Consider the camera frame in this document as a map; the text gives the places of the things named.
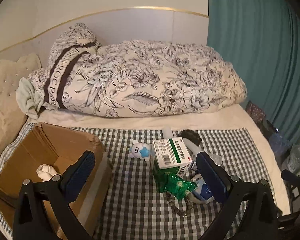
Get white bed sheet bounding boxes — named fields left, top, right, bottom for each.
left=27, top=105, right=290, bottom=215

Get cream tufted headboard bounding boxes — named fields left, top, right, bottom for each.
left=0, top=53, right=41, bottom=155

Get black square device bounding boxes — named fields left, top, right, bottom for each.
left=180, top=129, right=202, bottom=146

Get mint green towel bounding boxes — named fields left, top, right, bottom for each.
left=16, top=77, right=47, bottom=120

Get dark bead bracelet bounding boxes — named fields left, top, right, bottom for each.
left=165, top=191, right=193, bottom=218

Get brown cardboard box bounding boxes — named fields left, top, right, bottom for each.
left=0, top=123, right=112, bottom=238

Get green white medicine box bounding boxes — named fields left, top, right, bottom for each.
left=152, top=137, right=192, bottom=179

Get green snack bag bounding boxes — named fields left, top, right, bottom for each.
left=153, top=172, right=197, bottom=200

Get patterned dark box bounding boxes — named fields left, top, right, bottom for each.
left=245, top=100, right=266, bottom=125

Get blue plastic bag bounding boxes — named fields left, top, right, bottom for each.
left=269, top=133, right=290, bottom=158

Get teal curtain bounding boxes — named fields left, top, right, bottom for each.
left=207, top=0, right=300, bottom=143

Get white sock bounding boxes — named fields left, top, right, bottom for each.
left=36, top=164, right=58, bottom=182

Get blue tissue pack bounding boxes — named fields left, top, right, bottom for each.
left=191, top=174, right=214, bottom=204

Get white bear toy blue star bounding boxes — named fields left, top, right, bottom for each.
left=128, top=140, right=151, bottom=161

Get floral quilt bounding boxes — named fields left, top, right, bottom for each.
left=29, top=23, right=247, bottom=118

